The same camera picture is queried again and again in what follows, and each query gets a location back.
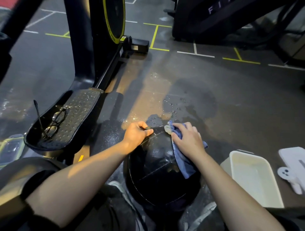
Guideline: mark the person's left hand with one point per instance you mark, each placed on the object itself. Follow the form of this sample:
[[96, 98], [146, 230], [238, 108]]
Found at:
[[133, 136]]

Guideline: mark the person's right hand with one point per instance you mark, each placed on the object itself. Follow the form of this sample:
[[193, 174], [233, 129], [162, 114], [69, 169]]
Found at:
[[189, 142]]

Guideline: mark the person's right middle finger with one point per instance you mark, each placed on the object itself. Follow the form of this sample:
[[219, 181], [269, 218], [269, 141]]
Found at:
[[188, 125]]

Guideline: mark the person's right thumb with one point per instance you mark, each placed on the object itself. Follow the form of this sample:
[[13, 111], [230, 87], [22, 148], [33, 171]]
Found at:
[[175, 137]]

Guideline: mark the person's left thumb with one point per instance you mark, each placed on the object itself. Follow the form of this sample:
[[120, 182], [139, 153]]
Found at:
[[147, 132]]

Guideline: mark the blue cleaning cloth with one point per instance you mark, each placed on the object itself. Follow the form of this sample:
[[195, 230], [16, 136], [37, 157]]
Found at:
[[182, 161]]

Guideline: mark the black medicine ball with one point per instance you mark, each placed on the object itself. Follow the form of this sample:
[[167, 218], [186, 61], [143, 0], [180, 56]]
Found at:
[[154, 176]]

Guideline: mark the person's right forearm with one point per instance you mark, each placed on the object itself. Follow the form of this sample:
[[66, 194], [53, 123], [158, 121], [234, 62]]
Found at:
[[228, 195]]

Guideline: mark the person's left forearm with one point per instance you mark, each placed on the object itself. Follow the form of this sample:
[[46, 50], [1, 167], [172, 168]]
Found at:
[[78, 178]]

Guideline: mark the person's left white shoe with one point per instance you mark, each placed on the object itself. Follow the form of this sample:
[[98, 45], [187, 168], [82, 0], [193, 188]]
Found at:
[[119, 190]]

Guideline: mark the person's white shoe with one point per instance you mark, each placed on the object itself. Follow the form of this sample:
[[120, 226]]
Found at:
[[202, 214], [119, 190]]

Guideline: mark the black elliptical foot pedal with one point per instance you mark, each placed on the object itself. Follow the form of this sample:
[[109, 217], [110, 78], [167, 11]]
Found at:
[[71, 119]]

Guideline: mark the person's right white shoe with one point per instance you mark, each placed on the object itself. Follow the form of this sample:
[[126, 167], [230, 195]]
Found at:
[[202, 214]]

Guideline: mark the white plastic basin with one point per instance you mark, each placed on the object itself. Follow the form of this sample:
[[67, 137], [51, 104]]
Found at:
[[255, 178]]

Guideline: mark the black-framed eyeglasses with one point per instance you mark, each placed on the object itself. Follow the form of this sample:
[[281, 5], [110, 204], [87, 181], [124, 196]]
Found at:
[[56, 122]]

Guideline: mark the black elliptical trainer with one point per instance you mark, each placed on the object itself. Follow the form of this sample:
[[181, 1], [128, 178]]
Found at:
[[95, 35]]

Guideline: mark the black gym machine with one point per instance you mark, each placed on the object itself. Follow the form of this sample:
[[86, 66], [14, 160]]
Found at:
[[226, 19]]

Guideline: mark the white hand controller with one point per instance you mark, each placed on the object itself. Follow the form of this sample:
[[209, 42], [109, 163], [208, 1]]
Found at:
[[289, 177]]

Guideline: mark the person's black trousers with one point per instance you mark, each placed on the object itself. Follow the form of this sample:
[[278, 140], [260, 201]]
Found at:
[[21, 176]]

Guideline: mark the green-edged phone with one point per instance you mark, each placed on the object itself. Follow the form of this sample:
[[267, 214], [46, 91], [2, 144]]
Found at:
[[10, 150]]

